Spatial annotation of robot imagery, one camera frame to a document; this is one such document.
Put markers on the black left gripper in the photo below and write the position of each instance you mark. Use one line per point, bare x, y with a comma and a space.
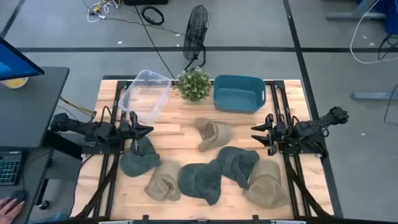
126, 130

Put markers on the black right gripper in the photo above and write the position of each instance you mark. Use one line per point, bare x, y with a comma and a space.
281, 133

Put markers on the dark green hat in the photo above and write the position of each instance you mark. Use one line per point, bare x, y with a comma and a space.
197, 183
140, 163
236, 165

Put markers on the clear plastic storage bin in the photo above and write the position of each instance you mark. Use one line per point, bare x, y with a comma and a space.
146, 93

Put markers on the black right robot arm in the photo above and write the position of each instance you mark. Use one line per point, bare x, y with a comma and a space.
311, 129

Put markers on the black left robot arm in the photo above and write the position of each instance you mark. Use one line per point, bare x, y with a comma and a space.
77, 126

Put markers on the tan hat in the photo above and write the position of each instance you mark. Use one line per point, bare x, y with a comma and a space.
216, 133
267, 189
163, 183

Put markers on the teal plastic bin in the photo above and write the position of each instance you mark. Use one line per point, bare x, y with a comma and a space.
237, 96

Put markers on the small green potted plant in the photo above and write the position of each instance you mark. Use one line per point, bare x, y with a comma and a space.
194, 84

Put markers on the black floor fan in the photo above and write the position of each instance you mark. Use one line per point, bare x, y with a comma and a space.
195, 34

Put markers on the grey desk foot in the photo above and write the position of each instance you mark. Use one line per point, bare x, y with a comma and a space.
373, 96
354, 15

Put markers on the black desk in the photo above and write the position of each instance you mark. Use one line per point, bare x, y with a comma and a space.
28, 109

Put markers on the black caster wheel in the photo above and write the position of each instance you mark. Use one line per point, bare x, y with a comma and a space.
43, 204

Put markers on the black box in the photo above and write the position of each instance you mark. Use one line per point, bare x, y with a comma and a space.
145, 2

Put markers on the yellow round bowl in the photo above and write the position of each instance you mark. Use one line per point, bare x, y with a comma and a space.
14, 82

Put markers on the black keyboard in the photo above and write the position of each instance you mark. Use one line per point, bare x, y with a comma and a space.
9, 168

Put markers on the black computer mouse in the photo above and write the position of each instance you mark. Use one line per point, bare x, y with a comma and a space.
19, 194

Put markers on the computer monitor blue screen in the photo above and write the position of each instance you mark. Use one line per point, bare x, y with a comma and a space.
14, 62

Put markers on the person's hand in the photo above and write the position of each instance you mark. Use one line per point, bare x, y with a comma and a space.
9, 211

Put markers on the blue fabric object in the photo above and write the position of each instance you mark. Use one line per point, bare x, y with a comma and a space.
390, 15

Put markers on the black aluminium frame rails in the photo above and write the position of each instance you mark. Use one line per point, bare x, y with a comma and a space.
300, 183
107, 180

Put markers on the black table edge rail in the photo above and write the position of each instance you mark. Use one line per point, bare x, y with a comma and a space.
199, 221

